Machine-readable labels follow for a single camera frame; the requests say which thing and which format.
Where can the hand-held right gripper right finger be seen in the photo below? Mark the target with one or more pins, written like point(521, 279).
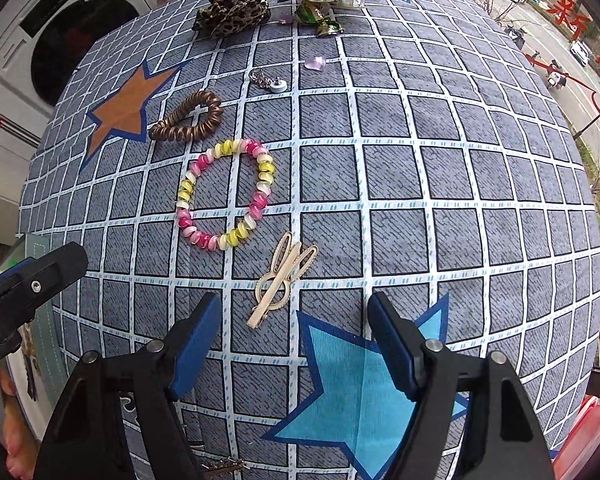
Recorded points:
point(392, 345)

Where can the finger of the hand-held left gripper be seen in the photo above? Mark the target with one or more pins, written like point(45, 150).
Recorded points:
point(45, 272)

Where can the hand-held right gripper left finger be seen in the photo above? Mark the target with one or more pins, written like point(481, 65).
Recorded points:
point(195, 345)

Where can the beige metal hair clip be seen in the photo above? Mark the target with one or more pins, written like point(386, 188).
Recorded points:
point(275, 285)

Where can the white cabinet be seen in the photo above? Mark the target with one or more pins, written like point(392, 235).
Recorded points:
point(5, 180)

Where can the small bronze ornament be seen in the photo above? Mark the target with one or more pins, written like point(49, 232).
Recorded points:
point(227, 467)

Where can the blue checked star tablecloth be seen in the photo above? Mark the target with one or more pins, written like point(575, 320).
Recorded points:
point(405, 185)

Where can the person's leg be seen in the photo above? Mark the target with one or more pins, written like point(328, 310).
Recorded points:
point(17, 440)

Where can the red plastic bucket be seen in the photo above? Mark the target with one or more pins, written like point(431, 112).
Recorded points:
point(590, 440)

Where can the white washing machine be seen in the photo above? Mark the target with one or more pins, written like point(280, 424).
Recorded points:
point(55, 25)

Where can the small pink heart gem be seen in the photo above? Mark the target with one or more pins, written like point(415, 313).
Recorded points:
point(315, 63)

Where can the leopard print scrunchie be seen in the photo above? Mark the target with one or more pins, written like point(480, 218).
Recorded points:
point(232, 12)

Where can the green hair clip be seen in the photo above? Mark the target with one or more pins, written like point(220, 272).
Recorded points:
point(315, 16)

